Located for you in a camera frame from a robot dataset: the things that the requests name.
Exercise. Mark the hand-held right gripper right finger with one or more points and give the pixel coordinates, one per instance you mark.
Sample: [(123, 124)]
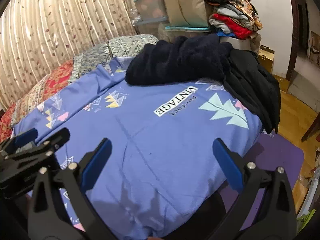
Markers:
[(226, 160)]

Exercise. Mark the storage box with teal lid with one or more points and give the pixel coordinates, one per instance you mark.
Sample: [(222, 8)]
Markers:
[(190, 31)]

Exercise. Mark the pile of folded clothes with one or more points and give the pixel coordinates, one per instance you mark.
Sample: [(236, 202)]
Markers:
[(232, 17)]

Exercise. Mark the wooden door frame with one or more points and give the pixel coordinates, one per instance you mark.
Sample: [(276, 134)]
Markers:
[(296, 30)]

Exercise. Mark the red patterned blanket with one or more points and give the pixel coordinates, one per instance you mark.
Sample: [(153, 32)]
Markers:
[(45, 87)]

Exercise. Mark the black garment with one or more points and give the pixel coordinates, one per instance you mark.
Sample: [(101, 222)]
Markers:
[(255, 87)]

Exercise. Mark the navy fleece garment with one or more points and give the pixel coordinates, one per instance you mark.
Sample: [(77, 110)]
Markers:
[(175, 60)]

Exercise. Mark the blue printed bedsheet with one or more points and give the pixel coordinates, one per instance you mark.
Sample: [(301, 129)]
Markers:
[(155, 155)]

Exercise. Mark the wooden chair leg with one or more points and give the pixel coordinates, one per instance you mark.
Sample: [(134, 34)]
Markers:
[(311, 127)]

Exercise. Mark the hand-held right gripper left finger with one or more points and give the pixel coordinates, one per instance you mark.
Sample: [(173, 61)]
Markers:
[(98, 160)]

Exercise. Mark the purple mat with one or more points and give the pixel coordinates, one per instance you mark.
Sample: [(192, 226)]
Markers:
[(275, 155)]

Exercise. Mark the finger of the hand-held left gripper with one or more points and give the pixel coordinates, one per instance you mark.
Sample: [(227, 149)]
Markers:
[(58, 136), (25, 135)]

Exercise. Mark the grey patterned pillow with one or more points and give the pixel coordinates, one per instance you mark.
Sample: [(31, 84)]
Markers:
[(120, 45)]

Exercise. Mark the clear storage box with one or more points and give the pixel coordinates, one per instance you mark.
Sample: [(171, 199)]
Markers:
[(151, 7)]

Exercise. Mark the cardboard box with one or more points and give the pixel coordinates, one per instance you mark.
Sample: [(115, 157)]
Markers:
[(266, 58)]

